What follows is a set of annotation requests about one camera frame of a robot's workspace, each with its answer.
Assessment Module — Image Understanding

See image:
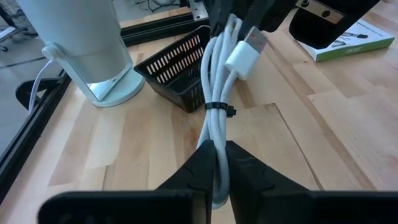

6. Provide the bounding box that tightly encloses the black aluminium table frame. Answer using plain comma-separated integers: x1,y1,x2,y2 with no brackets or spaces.
0,0,212,203

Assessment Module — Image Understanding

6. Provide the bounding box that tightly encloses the black perforated plastic basket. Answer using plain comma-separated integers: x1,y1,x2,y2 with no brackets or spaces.
133,25,212,113

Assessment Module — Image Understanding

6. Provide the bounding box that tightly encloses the white cylindrical desk lamp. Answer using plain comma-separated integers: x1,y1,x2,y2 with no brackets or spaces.
15,0,146,108

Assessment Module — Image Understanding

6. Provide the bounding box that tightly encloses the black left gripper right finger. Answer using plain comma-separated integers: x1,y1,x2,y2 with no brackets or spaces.
225,140,315,224

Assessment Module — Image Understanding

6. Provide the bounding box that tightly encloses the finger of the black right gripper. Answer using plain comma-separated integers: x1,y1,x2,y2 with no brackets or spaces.
238,0,296,37
208,0,234,37

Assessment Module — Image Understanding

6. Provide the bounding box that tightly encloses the white braided USB cable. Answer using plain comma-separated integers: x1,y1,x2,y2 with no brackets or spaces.
196,14,268,210

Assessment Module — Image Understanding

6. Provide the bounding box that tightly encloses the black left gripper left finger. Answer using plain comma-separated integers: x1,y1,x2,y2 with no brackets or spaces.
157,139,218,224

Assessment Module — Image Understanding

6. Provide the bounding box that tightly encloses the white product box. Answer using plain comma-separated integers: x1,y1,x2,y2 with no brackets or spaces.
297,19,395,62

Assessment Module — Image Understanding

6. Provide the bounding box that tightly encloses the white lamp cable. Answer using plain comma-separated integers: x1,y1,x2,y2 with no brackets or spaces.
27,58,55,114

